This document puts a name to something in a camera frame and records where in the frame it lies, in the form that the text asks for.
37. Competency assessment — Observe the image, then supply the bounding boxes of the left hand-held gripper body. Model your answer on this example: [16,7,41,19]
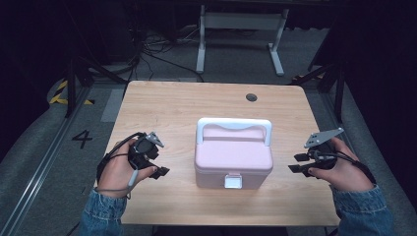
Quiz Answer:
[128,131,165,170]

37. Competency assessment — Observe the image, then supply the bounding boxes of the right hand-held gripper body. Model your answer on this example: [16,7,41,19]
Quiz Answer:
[302,127,345,178]

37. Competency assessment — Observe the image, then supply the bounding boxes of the pink storage box white handle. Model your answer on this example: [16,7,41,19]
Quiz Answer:
[194,117,274,191]

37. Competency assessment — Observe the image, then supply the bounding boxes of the person's right hand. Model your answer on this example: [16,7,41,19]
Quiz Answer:
[307,137,375,193]

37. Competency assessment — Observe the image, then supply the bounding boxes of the person's left hand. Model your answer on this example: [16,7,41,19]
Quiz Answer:
[96,138,158,200]

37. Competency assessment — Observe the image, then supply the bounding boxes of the black tripod stand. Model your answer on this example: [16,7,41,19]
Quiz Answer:
[64,55,130,119]
[290,61,346,125]

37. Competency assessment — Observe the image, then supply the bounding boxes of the dark curtain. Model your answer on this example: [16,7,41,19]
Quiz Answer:
[309,0,417,210]
[0,0,72,163]

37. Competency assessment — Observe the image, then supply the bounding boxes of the yellow black hazard tape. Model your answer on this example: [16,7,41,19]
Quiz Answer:
[48,80,96,106]

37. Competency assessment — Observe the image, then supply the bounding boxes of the grey left gripper cable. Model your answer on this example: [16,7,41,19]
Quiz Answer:
[94,168,140,200]

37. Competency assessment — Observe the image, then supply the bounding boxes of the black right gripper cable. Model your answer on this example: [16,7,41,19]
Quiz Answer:
[314,149,377,185]

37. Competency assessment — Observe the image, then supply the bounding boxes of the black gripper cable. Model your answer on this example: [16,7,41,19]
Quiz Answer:
[95,131,146,185]
[314,149,377,185]

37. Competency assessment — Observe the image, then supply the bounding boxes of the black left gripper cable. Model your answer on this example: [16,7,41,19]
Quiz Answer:
[95,131,146,185]

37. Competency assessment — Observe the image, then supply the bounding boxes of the aluminium floor rail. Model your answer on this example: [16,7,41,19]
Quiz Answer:
[0,88,90,236]
[319,91,357,150]

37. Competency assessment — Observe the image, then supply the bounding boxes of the black floor cables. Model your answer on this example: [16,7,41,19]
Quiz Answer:
[129,28,205,84]

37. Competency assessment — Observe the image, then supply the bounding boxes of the white metal desk frame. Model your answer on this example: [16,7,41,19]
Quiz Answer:
[195,4,290,78]

